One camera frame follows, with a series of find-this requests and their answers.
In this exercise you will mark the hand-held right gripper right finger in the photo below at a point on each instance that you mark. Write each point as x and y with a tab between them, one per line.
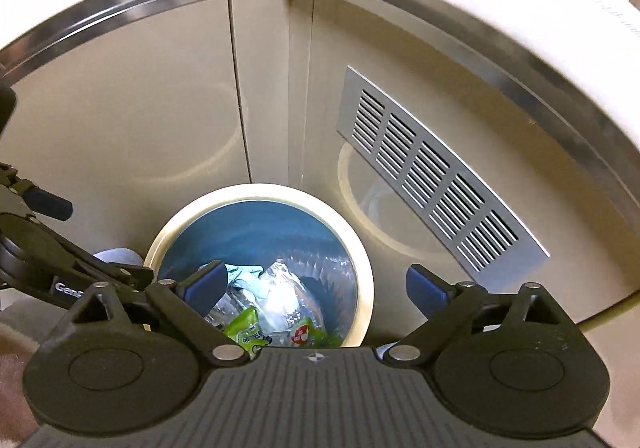
425	285

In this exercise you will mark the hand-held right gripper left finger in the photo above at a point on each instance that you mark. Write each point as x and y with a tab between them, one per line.
205	285

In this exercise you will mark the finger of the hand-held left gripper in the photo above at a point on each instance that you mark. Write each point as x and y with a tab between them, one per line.
47	205
125	277

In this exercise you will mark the green wrapper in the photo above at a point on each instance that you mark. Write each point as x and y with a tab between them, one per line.
247	328

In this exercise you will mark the white round trash bin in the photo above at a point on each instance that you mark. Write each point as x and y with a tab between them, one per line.
365	278

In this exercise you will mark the clear plastic wrapper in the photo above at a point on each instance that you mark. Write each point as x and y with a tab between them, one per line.
285	293

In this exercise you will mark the light blue fuzzy slipper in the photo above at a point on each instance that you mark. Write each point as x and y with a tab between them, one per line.
117	260

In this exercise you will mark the blue bin liner bag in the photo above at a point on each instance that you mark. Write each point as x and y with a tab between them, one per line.
260	233

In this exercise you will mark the silver cabinet vent grille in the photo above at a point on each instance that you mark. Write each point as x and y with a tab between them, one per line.
430	178

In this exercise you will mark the red white label packet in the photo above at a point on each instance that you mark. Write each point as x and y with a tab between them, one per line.
301	334

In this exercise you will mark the brown fuzzy cloth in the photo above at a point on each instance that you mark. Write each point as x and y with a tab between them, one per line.
12	378

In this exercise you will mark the plain beige cabinet door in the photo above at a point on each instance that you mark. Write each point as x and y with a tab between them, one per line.
125	103

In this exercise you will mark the beige cabinet door with vent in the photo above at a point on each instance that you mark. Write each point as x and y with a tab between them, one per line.
500	93

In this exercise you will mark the beige corner cabinet post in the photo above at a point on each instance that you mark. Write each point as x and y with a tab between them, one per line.
270	78

